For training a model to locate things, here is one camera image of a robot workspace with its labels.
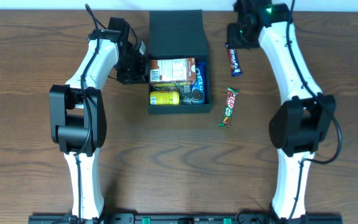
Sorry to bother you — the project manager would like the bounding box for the yellow green snack box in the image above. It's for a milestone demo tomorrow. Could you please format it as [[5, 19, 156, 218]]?
[[150, 81, 193, 88]]

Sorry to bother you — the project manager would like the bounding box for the yellow plastic bottle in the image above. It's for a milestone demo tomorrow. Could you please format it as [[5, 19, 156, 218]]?
[[150, 91, 180, 105]]

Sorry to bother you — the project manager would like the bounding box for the blue Dairy Milk bar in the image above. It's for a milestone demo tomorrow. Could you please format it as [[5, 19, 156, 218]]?
[[227, 48, 242, 77]]

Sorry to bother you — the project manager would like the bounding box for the brown chocolate box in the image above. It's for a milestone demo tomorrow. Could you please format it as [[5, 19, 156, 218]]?
[[149, 57, 196, 83]]

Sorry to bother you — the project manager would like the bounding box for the black cardboard box with lid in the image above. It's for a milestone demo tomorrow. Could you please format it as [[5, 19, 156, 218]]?
[[148, 10, 212, 114]]

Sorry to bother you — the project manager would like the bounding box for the green snack bag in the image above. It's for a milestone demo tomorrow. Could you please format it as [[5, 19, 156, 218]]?
[[179, 85, 193, 105]]

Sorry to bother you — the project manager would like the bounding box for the blue Oreo pack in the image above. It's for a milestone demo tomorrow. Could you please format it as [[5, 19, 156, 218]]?
[[191, 62, 206, 105]]

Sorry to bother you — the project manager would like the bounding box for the red KitKat bar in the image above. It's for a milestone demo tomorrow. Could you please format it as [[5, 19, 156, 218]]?
[[219, 87, 239, 128]]

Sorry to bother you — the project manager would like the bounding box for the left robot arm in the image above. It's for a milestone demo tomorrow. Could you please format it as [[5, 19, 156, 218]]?
[[49, 17, 149, 223]]

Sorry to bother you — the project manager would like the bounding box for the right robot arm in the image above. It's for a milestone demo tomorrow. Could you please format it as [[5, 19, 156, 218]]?
[[226, 0, 342, 223]]

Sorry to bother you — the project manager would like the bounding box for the left black cable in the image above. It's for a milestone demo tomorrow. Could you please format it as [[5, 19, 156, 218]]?
[[75, 3, 139, 223]]

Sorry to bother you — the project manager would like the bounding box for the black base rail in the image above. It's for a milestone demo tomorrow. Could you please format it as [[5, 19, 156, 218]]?
[[28, 213, 343, 224]]

